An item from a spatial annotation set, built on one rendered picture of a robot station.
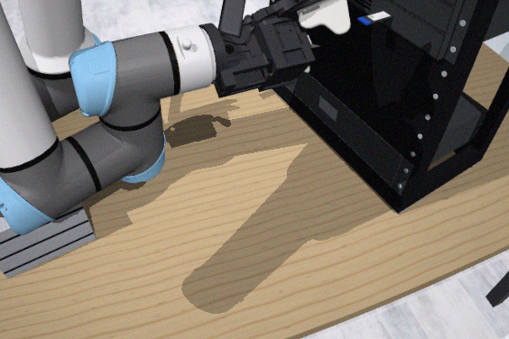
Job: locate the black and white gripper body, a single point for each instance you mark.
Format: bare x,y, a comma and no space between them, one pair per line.
266,44

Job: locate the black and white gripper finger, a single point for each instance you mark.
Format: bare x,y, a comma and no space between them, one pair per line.
314,43
333,14

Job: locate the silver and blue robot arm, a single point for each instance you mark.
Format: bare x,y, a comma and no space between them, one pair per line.
122,81

